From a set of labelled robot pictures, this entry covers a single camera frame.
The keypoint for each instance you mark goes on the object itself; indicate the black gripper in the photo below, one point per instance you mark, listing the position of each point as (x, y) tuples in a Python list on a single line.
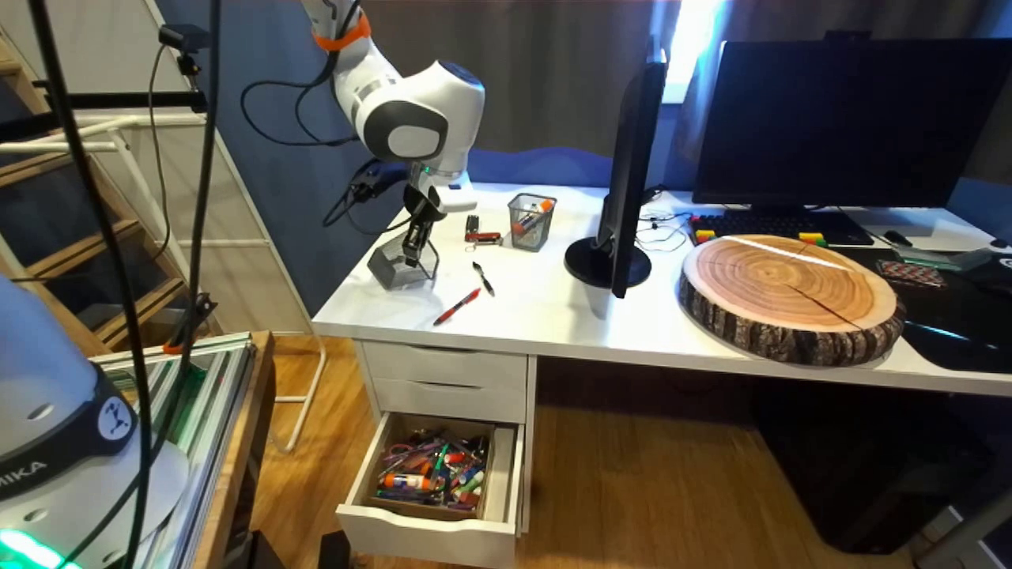
[(422, 221)]

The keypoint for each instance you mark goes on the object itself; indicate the grey mesh basket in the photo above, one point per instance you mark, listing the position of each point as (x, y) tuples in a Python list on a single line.
[(382, 272)]

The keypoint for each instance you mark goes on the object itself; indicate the black flat rectangular gadget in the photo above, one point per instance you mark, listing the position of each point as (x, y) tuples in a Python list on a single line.
[(473, 223)]

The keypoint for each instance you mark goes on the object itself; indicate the red pen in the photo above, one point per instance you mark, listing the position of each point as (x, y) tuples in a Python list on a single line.
[(455, 308)]

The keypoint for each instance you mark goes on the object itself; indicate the black pen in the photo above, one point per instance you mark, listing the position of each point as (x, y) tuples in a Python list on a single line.
[(482, 280)]

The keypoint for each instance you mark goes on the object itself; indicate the grey mesh pen holder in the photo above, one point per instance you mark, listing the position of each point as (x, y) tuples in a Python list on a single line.
[(526, 239)]

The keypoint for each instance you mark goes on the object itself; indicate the orange capped marker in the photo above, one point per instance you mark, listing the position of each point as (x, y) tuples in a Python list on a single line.
[(528, 221)]

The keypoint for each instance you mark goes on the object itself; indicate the white shut desk drawer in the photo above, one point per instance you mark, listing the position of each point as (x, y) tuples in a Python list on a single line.
[(443, 383)]

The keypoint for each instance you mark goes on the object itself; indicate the pile of colourful markers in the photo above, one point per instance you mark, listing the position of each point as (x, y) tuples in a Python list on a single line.
[(430, 477)]

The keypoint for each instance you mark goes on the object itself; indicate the black orange clamp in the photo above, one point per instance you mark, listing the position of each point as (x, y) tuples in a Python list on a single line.
[(194, 319)]

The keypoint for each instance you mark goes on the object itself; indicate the wood edged robot table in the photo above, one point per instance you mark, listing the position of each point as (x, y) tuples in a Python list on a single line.
[(237, 454)]

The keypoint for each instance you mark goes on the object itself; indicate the white pulled-out desk drawer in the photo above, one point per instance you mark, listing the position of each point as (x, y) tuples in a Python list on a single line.
[(422, 540)]

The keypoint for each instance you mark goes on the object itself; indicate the wooden staircase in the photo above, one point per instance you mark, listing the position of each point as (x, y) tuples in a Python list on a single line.
[(64, 256)]

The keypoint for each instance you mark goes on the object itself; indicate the black keyboard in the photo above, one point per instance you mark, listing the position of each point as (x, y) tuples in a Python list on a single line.
[(779, 226)]

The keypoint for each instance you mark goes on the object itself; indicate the wood slice cushion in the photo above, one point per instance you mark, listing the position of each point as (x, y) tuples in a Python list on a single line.
[(785, 294)]

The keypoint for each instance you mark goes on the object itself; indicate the wide black computer monitor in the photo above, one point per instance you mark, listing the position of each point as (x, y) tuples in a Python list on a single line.
[(843, 114)]

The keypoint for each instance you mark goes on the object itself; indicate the black computer mouse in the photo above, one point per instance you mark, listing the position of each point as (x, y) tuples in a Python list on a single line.
[(898, 239)]

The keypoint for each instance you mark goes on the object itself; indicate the large black bin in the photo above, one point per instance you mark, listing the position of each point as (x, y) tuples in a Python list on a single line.
[(872, 477)]

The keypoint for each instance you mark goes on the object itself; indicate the white flat object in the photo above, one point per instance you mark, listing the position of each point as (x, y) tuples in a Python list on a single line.
[(938, 226)]

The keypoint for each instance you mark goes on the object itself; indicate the black desk mat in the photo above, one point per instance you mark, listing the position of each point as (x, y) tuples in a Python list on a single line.
[(958, 319)]

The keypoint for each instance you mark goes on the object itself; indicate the grey metal leg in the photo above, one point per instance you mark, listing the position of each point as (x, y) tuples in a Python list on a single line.
[(967, 532)]

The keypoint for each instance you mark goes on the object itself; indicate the black metal rail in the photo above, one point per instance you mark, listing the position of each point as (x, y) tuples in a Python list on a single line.
[(138, 100)]

